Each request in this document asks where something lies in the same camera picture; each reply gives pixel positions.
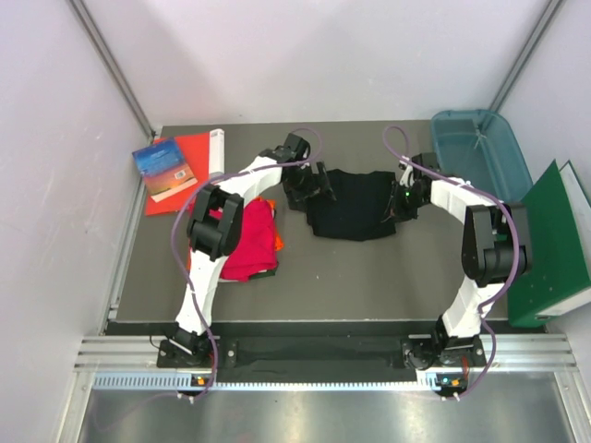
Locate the left aluminium corner post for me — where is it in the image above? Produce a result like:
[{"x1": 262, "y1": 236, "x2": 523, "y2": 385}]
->
[{"x1": 66, "y1": 0, "x2": 156, "y2": 140}]

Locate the aluminium frame rail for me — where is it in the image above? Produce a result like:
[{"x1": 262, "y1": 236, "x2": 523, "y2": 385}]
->
[{"x1": 74, "y1": 333, "x2": 576, "y2": 372}]

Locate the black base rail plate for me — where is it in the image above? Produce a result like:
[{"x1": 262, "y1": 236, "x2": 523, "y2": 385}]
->
[{"x1": 157, "y1": 320, "x2": 486, "y2": 383}]

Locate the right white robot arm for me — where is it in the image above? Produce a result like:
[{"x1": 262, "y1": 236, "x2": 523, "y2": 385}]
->
[{"x1": 393, "y1": 153, "x2": 534, "y2": 365}]

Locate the green ring binder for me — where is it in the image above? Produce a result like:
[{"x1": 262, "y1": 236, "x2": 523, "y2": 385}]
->
[{"x1": 507, "y1": 162, "x2": 590, "y2": 329}]

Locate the right aluminium corner post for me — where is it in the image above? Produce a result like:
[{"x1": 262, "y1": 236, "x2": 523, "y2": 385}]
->
[{"x1": 488, "y1": 0, "x2": 566, "y2": 113}]

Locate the purple cable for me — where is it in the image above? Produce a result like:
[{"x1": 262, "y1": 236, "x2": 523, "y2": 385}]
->
[
  {"x1": 382, "y1": 125, "x2": 518, "y2": 401},
  {"x1": 170, "y1": 126, "x2": 324, "y2": 401}
]

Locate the teal plastic bin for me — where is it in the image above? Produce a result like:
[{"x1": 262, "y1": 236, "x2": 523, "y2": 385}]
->
[{"x1": 430, "y1": 109, "x2": 533, "y2": 202}]

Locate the aluminium corner post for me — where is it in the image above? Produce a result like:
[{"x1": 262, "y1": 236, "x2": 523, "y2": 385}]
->
[
  {"x1": 488, "y1": 0, "x2": 566, "y2": 113},
  {"x1": 66, "y1": 0, "x2": 156, "y2": 140}
]

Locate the slotted cable duct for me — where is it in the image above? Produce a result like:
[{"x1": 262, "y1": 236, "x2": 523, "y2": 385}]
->
[{"x1": 91, "y1": 372, "x2": 467, "y2": 392}]

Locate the orange folded t-shirt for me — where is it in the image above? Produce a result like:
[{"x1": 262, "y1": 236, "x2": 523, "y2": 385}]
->
[{"x1": 256, "y1": 196, "x2": 284, "y2": 252}]

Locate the black t-shirt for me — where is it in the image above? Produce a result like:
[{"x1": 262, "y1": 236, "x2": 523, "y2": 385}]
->
[{"x1": 289, "y1": 169, "x2": 397, "y2": 242}]

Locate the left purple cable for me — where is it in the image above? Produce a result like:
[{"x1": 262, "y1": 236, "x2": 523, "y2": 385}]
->
[{"x1": 170, "y1": 126, "x2": 324, "y2": 401}]

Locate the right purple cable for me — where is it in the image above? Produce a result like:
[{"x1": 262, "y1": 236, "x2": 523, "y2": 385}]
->
[{"x1": 382, "y1": 125, "x2": 518, "y2": 401}]

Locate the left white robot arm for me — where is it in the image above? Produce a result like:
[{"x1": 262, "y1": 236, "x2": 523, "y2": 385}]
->
[{"x1": 171, "y1": 128, "x2": 322, "y2": 366}]

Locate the blue orange book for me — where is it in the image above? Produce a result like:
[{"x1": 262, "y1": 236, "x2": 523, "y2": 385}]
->
[{"x1": 132, "y1": 138, "x2": 198, "y2": 203}]

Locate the dark green folded t-shirt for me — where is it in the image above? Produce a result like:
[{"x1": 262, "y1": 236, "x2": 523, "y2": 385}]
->
[{"x1": 248, "y1": 269, "x2": 276, "y2": 281}]

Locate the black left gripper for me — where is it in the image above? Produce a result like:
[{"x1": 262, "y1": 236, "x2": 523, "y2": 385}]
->
[{"x1": 283, "y1": 161, "x2": 334, "y2": 212}]

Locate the red t-shirt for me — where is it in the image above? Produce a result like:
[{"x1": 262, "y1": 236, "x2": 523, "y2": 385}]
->
[{"x1": 220, "y1": 198, "x2": 279, "y2": 282}]

